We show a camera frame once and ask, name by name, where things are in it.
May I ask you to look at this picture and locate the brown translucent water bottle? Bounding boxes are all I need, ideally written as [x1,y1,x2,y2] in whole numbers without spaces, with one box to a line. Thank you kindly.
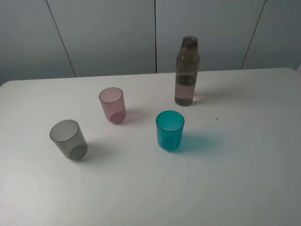
[174,36,200,106]

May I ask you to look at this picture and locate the teal translucent cup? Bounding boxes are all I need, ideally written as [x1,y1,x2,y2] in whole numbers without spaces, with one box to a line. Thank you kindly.
[156,110,185,152]

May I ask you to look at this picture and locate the pink translucent cup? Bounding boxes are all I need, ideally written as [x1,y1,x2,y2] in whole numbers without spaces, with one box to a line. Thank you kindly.
[99,87,126,124]

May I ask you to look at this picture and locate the grey translucent cup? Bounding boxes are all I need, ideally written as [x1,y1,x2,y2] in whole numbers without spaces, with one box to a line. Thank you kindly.
[49,120,88,161]

